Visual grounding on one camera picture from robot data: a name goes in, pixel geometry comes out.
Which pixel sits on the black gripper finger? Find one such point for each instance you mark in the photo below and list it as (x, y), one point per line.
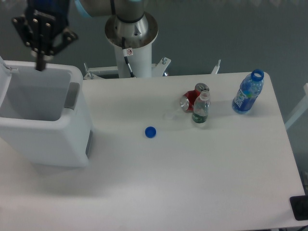
(30, 32)
(60, 42)

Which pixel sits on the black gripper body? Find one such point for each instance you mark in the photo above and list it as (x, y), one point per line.
(54, 12)

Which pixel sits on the white trash can lid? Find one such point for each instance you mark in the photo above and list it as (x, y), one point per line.
(5, 78)

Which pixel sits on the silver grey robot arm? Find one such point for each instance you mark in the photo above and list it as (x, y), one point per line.
(44, 25)

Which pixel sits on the white trash can body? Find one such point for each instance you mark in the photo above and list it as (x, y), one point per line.
(45, 117)

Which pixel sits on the blue bottle cap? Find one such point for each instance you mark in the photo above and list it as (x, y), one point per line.
(150, 132)

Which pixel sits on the crushed red soda can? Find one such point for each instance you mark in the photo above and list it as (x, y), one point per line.
(187, 100)

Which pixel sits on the clear green-label plastic bottle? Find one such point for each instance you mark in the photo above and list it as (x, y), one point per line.
(201, 107)

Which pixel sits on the blue drink bottle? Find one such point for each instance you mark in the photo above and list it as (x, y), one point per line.
(249, 89)

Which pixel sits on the black device at edge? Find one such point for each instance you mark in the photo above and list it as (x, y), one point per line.
(299, 206)

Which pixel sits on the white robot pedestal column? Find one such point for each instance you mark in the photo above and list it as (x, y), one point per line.
(132, 43)

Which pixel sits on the white frame at right edge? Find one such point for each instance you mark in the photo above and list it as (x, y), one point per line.
(298, 110)

